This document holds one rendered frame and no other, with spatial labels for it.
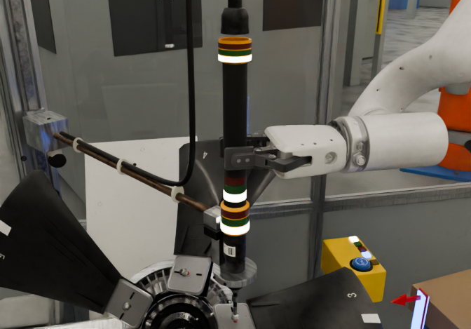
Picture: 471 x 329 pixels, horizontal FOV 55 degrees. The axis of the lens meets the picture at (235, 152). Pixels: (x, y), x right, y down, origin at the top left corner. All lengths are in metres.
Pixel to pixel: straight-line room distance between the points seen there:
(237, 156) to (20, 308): 0.54
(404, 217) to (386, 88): 1.04
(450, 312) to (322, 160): 0.67
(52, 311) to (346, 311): 0.55
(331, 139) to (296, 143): 0.05
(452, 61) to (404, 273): 1.31
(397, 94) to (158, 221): 0.57
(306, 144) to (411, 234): 1.24
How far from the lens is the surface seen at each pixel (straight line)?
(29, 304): 0.97
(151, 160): 1.07
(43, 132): 1.13
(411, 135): 0.71
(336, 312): 0.86
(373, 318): 0.89
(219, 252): 0.73
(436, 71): 0.74
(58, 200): 0.78
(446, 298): 1.25
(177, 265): 0.83
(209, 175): 0.85
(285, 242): 1.63
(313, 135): 0.66
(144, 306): 0.79
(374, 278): 1.16
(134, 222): 1.04
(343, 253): 1.20
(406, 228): 1.81
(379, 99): 0.79
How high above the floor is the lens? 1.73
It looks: 22 degrees down
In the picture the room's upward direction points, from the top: straight up
